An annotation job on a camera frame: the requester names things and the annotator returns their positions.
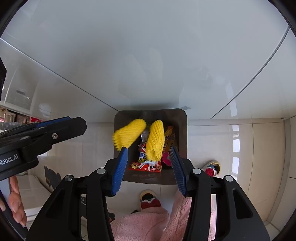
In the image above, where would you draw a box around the red snack wrapper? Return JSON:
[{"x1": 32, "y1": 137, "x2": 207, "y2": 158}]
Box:
[{"x1": 128, "y1": 143, "x2": 162, "y2": 173}]

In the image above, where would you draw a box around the yellow foam fruit net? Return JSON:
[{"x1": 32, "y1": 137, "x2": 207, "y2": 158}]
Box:
[{"x1": 146, "y1": 120, "x2": 165, "y2": 162}]

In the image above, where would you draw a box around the red slipper shoe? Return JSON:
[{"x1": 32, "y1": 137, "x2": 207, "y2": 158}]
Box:
[{"x1": 139, "y1": 190, "x2": 161, "y2": 210}]

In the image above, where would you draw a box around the black trash bin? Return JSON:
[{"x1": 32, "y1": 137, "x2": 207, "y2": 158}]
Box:
[{"x1": 112, "y1": 108, "x2": 187, "y2": 185}]

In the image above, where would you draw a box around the pink fleece garment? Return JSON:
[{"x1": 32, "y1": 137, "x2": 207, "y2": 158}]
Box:
[{"x1": 109, "y1": 189, "x2": 217, "y2": 241}]

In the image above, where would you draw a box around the person's left hand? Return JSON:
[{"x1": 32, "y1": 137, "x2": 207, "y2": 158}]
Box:
[{"x1": 8, "y1": 176, "x2": 27, "y2": 227}]

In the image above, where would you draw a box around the pink snack bag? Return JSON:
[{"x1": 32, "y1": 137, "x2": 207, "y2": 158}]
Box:
[{"x1": 162, "y1": 126, "x2": 175, "y2": 167}]

